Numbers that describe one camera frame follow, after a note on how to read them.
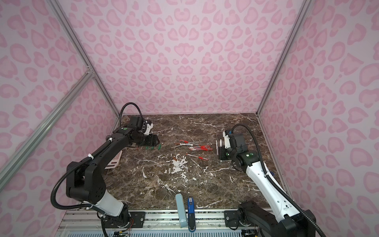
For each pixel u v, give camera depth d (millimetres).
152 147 1005
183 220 693
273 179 451
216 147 1003
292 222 382
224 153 693
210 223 722
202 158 952
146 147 1006
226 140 706
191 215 719
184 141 1034
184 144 1012
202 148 1001
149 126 819
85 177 436
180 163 927
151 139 782
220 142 1056
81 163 459
